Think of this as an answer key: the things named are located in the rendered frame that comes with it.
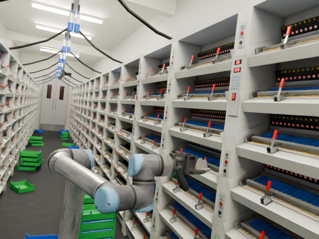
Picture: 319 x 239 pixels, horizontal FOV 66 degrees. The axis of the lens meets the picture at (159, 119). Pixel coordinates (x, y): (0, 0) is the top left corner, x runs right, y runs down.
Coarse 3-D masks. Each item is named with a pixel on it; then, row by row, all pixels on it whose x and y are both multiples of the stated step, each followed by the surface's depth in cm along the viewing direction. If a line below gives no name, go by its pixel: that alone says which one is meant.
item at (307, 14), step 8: (312, 8) 105; (296, 16) 111; (304, 16) 108; (312, 16) 104; (288, 24) 115; (224, 40) 157; (232, 40) 150; (208, 48) 173; (280, 64) 117; (288, 64) 113; (296, 64) 109; (304, 64) 106; (312, 64) 102; (224, 72) 155; (208, 120) 165; (208, 152) 162; (280, 176) 112; (304, 184) 101
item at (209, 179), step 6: (180, 144) 180; (186, 144) 182; (168, 150) 176; (174, 150) 176; (204, 150) 161; (210, 150) 155; (204, 174) 133; (210, 174) 132; (216, 174) 120; (204, 180) 132; (210, 180) 126; (216, 180) 120; (210, 186) 128; (216, 186) 122
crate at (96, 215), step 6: (84, 204) 216; (90, 204) 217; (84, 210) 216; (96, 210) 219; (84, 216) 196; (90, 216) 199; (96, 216) 201; (102, 216) 203; (108, 216) 205; (114, 216) 208
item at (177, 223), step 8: (160, 208) 177; (168, 208) 178; (176, 208) 172; (184, 208) 170; (160, 216) 175; (168, 216) 168; (176, 216) 166; (184, 216) 161; (192, 216) 158; (168, 224) 164; (176, 224) 158; (184, 224) 156; (192, 224) 150; (200, 224) 149; (176, 232) 153; (184, 232) 148; (192, 232) 145; (200, 232) 141; (208, 232) 141
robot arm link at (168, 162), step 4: (164, 156) 101; (168, 156) 102; (164, 160) 99; (168, 160) 100; (172, 160) 101; (164, 164) 98; (168, 164) 99; (172, 164) 100; (164, 168) 98; (168, 168) 99; (172, 168) 100; (164, 172) 99; (168, 172) 99
